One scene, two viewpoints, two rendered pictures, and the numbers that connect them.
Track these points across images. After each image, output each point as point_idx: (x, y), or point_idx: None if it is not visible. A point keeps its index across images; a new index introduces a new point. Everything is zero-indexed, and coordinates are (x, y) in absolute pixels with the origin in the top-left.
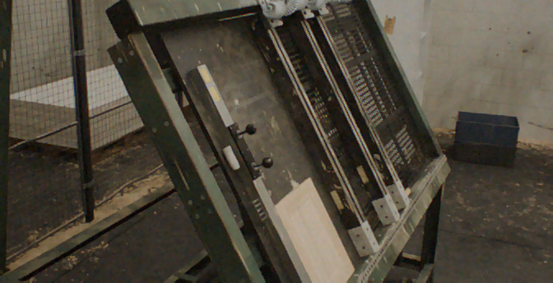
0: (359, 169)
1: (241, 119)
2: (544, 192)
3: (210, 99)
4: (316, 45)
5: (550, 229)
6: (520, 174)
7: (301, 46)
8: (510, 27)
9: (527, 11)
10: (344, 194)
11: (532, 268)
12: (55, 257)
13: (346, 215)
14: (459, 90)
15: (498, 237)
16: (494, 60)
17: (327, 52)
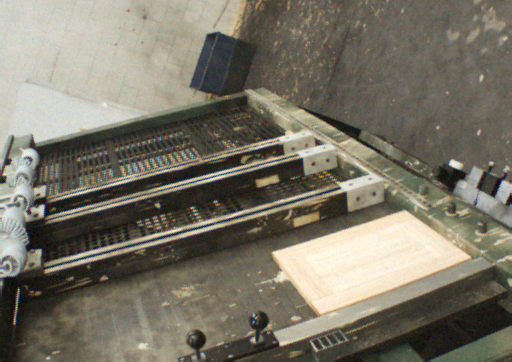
0: (260, 184)
1: (172, 344)
2: (287, 20)
3: None
4: (83, 209)
5: (328, 18)
6: (265, 40)
7: (80, 229)
8: (119, 25)
9: (107, 7)
10: (301, 207)
11: (370, 37)
12: None
13: (329, 209)
14: (168, 84)
15: (332, 65)
16: (146, 46)
17: (95, 197)
